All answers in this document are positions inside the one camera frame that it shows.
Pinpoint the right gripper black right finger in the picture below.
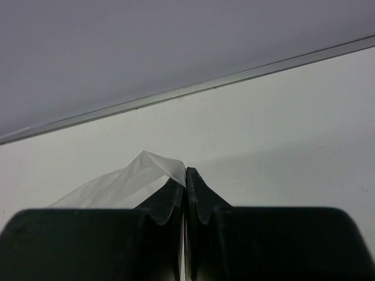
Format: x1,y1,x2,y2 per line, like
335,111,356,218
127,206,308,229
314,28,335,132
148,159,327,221
186,167,374,280

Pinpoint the aluminium back table rail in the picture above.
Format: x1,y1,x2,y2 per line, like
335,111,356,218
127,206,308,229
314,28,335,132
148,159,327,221
1,35,374,146

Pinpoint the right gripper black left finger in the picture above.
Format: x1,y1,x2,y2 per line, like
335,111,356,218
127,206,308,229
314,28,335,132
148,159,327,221
1,180,185,280

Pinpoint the clear plastic bag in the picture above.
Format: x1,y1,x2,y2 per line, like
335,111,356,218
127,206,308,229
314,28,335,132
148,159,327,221
49,150,186,209

